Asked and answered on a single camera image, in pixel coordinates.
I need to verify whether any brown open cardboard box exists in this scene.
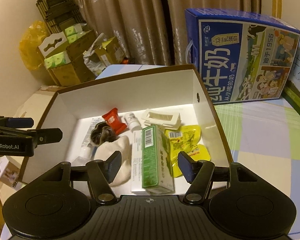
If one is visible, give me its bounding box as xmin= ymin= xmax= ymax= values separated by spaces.
xmin=19 ymin=65 xmax=233 ymax=183

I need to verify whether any checked tablecloth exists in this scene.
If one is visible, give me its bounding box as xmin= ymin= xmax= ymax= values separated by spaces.
xmin=95 ymin=64 xmax=300 ymax=235

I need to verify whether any white pill bottle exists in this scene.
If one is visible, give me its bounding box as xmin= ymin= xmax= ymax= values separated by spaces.
xmin=123 ymin=112 xmax=142 ymax=132

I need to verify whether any red snack packet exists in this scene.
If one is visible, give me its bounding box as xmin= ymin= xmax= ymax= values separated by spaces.
xmin=102 ymin=108 xmax=127 ymax=135

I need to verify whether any small open cardboard box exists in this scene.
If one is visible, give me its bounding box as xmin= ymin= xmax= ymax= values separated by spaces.
xmin=95 ymin=36 xmax=125 ymax=67

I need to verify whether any dark scrunchie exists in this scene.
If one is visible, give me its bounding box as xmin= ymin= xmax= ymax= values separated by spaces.
xmin=90 ymin=121 xmax=117 ymax=147

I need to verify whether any yellow plastic bag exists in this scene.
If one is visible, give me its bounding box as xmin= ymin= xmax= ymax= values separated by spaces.
xmin=19 ymin=21 xmax=50 ymax=70

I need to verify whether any yellow snack packet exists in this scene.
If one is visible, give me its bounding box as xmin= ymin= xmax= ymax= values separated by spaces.
xmin=172 ymin=144 xmax=212 ymax=178
xmin=165 ymin=125 xmax=201 ymax=156

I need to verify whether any beige curtain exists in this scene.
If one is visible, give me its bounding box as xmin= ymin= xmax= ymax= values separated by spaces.
xmin=75 ymin=0 xmax=261 ymax=65

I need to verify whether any small photo card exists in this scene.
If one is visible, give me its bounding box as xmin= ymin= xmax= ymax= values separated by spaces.
xmin=0 ymin=161 xmax=20 ymax=187

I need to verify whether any black folded cart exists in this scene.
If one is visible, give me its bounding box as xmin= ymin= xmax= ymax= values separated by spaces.
xmin=36 ymin=0 xmax=85 ymax=34

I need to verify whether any white plastic holder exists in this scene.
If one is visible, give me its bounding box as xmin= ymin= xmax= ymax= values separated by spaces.
xmin=141 ymin=109 xmax=181 ymax=130

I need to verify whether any brown cardboard tissue box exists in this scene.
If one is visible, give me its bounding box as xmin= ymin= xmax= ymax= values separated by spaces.
xmin=38 ymin=30 xmax=96 ymax=87

